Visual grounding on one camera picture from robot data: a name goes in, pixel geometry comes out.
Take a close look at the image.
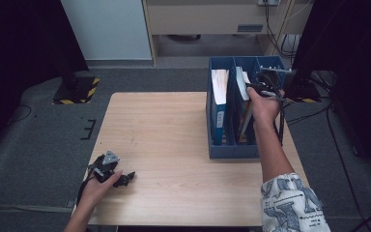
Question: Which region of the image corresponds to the person's right hand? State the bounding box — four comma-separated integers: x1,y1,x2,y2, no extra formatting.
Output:
246,86,286,129

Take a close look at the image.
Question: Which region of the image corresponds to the person's left hand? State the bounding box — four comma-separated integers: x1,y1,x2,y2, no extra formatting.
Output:
78,170,124,214

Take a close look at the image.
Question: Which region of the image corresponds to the beige wooden cabinet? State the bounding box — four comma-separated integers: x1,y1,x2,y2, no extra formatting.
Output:
141,0,313,67

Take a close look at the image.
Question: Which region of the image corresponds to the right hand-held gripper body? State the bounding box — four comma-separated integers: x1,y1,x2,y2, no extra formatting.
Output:
256,65,294,98

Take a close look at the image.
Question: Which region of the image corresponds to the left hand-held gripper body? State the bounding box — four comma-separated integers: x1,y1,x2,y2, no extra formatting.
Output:
90,150,124,184

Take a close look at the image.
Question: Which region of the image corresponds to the grey cabinet label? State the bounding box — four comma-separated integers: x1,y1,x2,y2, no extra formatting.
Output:
237,23,265,34

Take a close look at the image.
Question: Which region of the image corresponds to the yellow book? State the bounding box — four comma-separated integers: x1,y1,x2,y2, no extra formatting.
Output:
238,71,255,144

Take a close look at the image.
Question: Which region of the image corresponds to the left hand-held gripper black cable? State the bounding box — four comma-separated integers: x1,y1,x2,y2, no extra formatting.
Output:
76,163,97,207

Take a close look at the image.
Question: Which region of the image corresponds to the thin grey cable with plug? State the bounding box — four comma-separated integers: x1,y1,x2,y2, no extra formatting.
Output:
262,91,295,104

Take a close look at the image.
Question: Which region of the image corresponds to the bundle of hanging cables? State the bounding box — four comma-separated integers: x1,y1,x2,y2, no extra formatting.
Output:
263,0,313,61

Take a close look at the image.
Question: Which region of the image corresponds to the white panel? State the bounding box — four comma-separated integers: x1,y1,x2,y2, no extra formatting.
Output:
59,0,153,61

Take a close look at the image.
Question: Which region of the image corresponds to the person's right patterned sleeve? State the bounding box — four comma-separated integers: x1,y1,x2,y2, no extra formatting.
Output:
260,172,332,232

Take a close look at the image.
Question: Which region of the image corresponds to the right hand-held gripper black cable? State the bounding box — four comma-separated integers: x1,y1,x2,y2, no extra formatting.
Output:
275,96,287,147

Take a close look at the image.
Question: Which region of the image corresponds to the hand-held gripper black cable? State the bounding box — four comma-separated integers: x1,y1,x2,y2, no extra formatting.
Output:
275,96,287,147
76,163,97,207

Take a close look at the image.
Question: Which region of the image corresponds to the blue plastic file rack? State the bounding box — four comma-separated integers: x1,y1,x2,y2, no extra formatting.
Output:
206,56,287,160

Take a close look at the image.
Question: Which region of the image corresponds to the teal illustrated book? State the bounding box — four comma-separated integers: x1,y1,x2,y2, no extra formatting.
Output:
235,66,250,144

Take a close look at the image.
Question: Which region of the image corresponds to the black curtain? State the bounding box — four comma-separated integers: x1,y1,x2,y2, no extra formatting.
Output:
0,0,90,162
291,0,371,183

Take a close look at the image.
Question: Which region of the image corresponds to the bright blue book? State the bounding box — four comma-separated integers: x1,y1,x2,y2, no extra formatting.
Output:
211,68,230,147

